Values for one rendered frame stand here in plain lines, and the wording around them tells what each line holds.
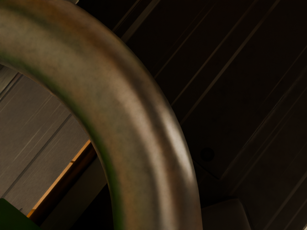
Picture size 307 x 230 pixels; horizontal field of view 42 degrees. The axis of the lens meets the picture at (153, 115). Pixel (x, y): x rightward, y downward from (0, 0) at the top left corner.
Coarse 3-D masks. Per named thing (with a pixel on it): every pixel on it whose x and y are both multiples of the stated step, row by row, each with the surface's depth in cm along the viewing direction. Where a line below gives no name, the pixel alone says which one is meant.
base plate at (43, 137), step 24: (24, 96) 56; (48, 96) 61; (0, 120) 55; (24, 120) 60; (48, 120) 66; (72, 120) 73; (0, 144) 59; (24, 144) 64; (48, 144) 72; (72, 144) 80; (0, 168) 63; (24, 168) 70; (48, 168) 78; (0, 192) 68; (24, 192) 76
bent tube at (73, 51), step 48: (0, 0) 12; (48, 0) 13; (0, 48) 13; (48, 48) 12; (96, 48) 13; (96, 96) 12; (144, 96) 13; (96, 144) 13; (144, 144) 12; (144, 192) 12; (192, 192) 13
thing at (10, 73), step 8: (72, 0) 18; (0, 64) 17; (0, 72) 18; (8, 72) 18; (16, 72) 18; (0, 80) 18; (8, 80) 18; (0, 88) 18; (8, 88) 18; (0, 96) 18
